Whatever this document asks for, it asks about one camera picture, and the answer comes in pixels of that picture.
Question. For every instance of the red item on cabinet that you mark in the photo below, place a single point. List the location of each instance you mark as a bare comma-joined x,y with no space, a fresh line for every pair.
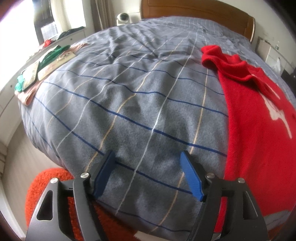
48,43

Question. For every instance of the white dresser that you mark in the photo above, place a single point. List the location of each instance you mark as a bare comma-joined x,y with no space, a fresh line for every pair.
269,55

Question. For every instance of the white plastic bag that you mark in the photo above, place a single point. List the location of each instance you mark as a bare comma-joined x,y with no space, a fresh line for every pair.
277,67

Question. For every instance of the wooden headboard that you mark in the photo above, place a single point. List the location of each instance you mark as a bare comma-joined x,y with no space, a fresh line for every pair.
218,11

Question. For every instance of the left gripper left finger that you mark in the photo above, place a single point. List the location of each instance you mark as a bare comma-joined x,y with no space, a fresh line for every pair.
51,218

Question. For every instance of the green garment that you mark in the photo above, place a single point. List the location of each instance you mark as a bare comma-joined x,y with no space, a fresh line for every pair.
47,59

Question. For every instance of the pink folded garment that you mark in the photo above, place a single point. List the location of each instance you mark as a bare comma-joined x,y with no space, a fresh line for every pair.
26,96

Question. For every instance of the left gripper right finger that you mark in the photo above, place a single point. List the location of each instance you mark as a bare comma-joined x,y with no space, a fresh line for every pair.
242,218

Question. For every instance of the beige labelled folded garment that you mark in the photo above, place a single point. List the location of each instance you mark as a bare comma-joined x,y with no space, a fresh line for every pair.
44,69

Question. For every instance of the beige curtain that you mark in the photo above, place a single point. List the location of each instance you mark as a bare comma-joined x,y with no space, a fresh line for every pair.
103,15

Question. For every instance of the orange fluffy rug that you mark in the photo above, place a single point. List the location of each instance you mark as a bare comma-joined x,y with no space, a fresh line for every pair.
115,229

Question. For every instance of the dark clothes on cabinet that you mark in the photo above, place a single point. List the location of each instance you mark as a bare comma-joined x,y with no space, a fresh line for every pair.
68,32

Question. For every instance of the white round fan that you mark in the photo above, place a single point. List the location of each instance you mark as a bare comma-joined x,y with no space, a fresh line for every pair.
122,19

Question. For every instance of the red knit sweater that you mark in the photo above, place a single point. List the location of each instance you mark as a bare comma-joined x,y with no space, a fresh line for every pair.
261,146

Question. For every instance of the grey plaid bed duvet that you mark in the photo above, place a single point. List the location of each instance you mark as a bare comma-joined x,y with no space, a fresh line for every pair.
142,91

